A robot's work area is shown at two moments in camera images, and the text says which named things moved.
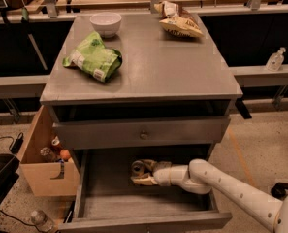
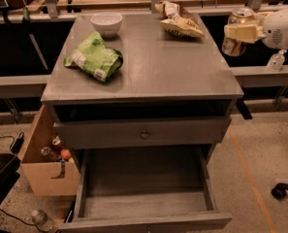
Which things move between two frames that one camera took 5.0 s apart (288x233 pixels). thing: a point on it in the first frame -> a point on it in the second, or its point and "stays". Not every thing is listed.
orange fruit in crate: x=65 y=153 stays
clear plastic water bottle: x=41 y=220 stays
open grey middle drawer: x=108 y=200 stays
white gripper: x=162 y=175 -> x=276 y=28
